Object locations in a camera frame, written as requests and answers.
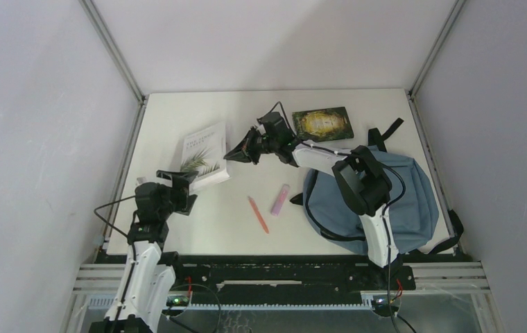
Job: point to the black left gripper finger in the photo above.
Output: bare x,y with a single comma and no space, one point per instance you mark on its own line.
188,204
185,177

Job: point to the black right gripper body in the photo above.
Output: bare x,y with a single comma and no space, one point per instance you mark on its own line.
269,144

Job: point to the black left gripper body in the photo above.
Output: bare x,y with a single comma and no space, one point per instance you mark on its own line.
175,199

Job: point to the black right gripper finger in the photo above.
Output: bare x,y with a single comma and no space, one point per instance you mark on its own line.
245,152
252,138

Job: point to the white palm leaf book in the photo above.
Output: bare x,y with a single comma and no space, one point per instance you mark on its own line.
203,152

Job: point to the dark green book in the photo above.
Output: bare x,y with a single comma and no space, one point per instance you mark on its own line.
323,125

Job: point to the blue student backpack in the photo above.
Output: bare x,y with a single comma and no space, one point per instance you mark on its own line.
413,217

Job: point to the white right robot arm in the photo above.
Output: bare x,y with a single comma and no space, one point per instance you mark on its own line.
362,181

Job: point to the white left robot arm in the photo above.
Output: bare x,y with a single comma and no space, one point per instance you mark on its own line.
145,285

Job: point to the orange pen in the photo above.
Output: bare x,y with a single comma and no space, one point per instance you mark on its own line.
258,215

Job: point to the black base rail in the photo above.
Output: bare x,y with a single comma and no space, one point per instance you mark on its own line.
289,280

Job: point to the aluminium frame front rail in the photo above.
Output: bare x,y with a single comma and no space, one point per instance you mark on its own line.
452,279

